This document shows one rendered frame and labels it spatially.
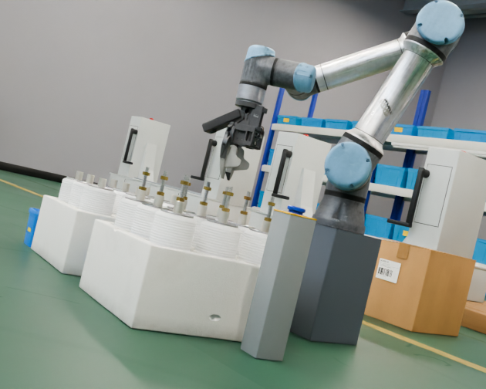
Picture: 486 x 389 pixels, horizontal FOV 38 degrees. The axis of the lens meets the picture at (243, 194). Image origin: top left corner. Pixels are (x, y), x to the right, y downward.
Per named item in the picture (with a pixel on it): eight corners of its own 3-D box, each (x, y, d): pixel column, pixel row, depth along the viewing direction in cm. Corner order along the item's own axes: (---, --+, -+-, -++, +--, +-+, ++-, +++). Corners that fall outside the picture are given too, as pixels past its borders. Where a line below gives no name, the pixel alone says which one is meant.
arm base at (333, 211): (337, 228, 209) (345, 195, 209) (375, 238, 197) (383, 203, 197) (299, 219, 200) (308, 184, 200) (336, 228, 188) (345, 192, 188)
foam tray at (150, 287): (210, 306, 202) (224, 245, 202) (282, 347, 168) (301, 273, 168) (78, 286, 183) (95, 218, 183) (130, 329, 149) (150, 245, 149)
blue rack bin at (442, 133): (445, 147, 739) (447, 137, 739) (476, 150, 708) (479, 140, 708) (415, 136, 709) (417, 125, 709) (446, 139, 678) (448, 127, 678)
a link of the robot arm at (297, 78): (319, 71, 196) (281, 63, 198) (315, 62, 185) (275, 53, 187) (312, 99, 196) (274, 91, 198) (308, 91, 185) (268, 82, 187)
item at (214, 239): (180, 292, 169) (198, 218, 169) (219, 299, 171) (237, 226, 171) (187, 299, 160) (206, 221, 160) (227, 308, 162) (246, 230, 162)
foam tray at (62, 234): (140, 267, 250) (152, 217, 250) (186, 292, 216) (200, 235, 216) (30, 248, 231) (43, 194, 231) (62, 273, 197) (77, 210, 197)
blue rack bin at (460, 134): (480, 151, 703) (484, 140, 703) (515, 155, 672) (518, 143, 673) (450, 139, 672) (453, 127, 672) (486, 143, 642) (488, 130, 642)
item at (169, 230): (144, 285, 165) (163, 209, 165) (183, 295, 163) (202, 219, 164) (130, 289, 156) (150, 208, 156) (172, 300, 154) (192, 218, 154)
